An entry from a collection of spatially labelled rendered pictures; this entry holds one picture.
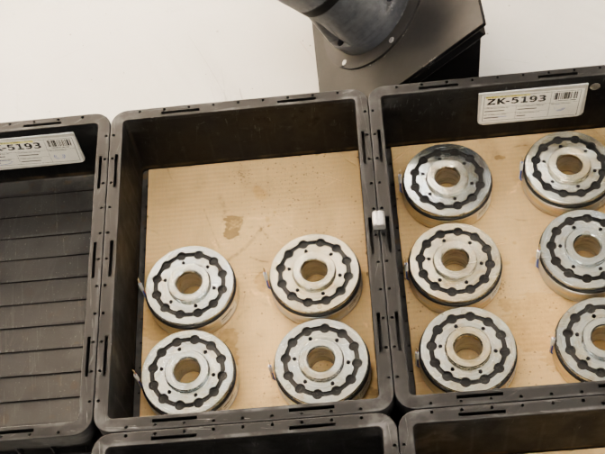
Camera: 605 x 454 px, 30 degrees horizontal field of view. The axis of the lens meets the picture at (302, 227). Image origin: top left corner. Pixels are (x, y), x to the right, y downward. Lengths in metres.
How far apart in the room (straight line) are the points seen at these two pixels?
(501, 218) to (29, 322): 0.56
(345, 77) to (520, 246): 0.36
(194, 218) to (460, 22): 0.40
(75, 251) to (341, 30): 0.44
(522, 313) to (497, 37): 0.53
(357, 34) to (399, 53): 0.06
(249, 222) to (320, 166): 0.11
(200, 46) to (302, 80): 0.17
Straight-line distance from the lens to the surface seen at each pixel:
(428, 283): 1.25
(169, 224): 1.36
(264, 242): 1.33
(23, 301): 1.36
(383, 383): 1.12
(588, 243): 1.30
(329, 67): 1.55
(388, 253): 1.19
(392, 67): 1.44
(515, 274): 1.29
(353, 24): 1.46
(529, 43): 1.66
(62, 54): 1.74
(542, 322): 1.27
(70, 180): 1.43
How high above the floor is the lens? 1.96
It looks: 58 degrees down
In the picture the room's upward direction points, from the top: 11 degrees counter-clockwise
